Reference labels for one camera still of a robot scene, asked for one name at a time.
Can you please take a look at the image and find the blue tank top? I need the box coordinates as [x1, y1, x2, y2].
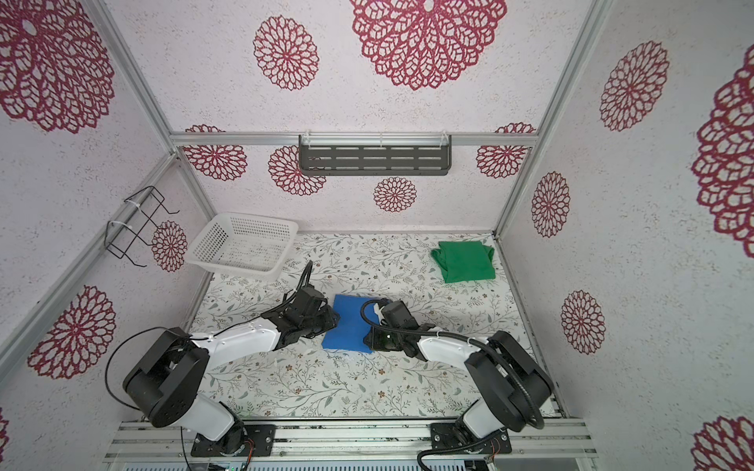
[322, 294, 372, 353]

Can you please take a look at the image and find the green tank top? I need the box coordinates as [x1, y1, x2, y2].
[430, 241, 496, 284]

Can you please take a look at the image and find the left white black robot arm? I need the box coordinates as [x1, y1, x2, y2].
[123, 285, 340, 449]

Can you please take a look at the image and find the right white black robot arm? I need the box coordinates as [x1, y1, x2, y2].
[359, 298, 554, 441]

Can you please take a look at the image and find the white plastic basket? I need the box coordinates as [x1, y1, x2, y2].
[186, 213, 298, 282]

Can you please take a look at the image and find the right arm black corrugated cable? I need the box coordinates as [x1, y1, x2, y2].
[359, 298, 546, 431]

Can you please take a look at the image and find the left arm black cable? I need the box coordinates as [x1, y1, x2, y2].
[104, 260, 314, 471]

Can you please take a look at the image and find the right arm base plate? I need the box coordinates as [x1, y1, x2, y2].
[430, 422, 512, 455]

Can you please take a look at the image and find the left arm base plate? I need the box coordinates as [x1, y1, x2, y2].
[190, 424, 277, 457]

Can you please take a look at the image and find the grey metal wall shelf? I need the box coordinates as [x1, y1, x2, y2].
[298, 135, 453, 177]

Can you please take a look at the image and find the aluminium front rail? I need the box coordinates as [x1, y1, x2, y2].
[103, 418, 598, 464]

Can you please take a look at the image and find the black wire wall rack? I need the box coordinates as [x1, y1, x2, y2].
[103, 186, 180, 269]

